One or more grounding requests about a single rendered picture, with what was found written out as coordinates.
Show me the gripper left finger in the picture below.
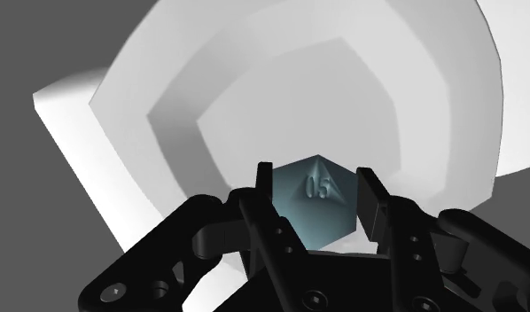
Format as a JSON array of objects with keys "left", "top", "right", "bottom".
[{"left": 77, "top": 161, "right": 310, "bottom": 312}]

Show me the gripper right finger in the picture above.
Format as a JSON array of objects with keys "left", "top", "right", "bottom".
[{"left": 355, "top": 167, "right": 530, "bottom": 312}]

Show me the blue many-sided die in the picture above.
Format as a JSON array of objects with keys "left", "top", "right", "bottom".
[{"left": 271, "top": 154, "right": 358, "bottom": 251}]

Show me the white bowl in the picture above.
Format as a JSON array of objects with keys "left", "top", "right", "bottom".
[{"left": 88, "top": 0, "right": 504, "bottom": 256}]

